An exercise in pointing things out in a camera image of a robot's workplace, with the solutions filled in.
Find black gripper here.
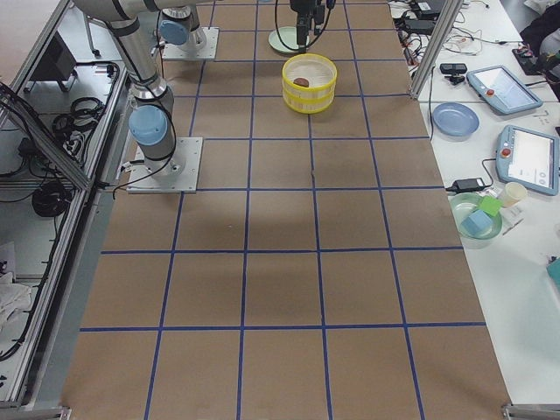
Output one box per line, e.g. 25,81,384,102
290,0,325,53

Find yellow steamer layer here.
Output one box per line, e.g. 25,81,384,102
282,53,338,98
283,90,334,115

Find brown bun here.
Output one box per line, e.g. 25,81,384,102
293,77,310,88

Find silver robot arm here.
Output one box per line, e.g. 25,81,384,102
75,1,200,176
156,1,336,54

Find light green plate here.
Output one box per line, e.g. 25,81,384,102
268,26,298,55

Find black webcam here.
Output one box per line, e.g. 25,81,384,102
439,63,467,86

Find blue plate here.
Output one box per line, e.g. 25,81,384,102
432,102,480,138

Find far teach pendant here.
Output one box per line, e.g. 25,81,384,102
465,65,543,115

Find teach pendant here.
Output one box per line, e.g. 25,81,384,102
465,65,543,115
495,125,559,196

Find small black power adapter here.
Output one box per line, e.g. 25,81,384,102
450,178,487,193

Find near teach pendant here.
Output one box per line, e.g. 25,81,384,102
495,125,559,196

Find green tray plate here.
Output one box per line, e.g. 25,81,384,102
449,192,502,241

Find green cube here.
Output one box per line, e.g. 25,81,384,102
478,196,502,217

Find light blue cube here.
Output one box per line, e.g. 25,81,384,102
460,209,493,237

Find paper cup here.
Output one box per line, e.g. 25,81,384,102
498,182,528,208

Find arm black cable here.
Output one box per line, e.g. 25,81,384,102
273,0,333,53

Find aluminium frame post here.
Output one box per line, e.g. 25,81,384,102
409,0,463,100

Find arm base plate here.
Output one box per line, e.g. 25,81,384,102
163,27,220,61
126,137,203,193

